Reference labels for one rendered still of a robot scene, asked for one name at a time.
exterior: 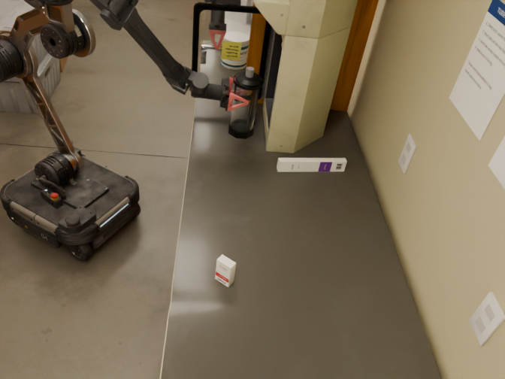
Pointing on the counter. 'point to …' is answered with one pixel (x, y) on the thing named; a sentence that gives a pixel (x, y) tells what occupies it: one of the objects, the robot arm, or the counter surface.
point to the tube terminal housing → (307, 72)
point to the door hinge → (267, 63)
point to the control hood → (275, 13)
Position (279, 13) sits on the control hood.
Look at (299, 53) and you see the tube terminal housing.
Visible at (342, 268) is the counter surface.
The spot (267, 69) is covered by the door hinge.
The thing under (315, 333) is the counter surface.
